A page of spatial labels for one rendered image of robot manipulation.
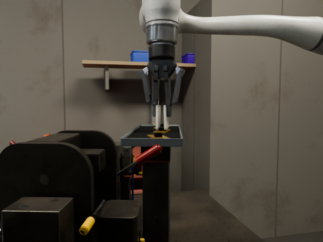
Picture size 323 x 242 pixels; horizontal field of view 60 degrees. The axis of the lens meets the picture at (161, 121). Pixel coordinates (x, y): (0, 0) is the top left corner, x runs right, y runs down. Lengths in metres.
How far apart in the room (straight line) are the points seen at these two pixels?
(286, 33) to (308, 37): 0.06
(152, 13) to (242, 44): 1.81
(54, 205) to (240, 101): 2.23
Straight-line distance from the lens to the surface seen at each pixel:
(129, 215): 0.44
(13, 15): 3.23
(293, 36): 0.94
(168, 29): 0.79
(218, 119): 2.42
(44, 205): 0.39
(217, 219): 1.40
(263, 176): 2.71
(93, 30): 3.11
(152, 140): 0.62
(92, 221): 0.39
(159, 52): 0.78
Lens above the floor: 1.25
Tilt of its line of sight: 4 degrees down
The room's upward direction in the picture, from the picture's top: straight up
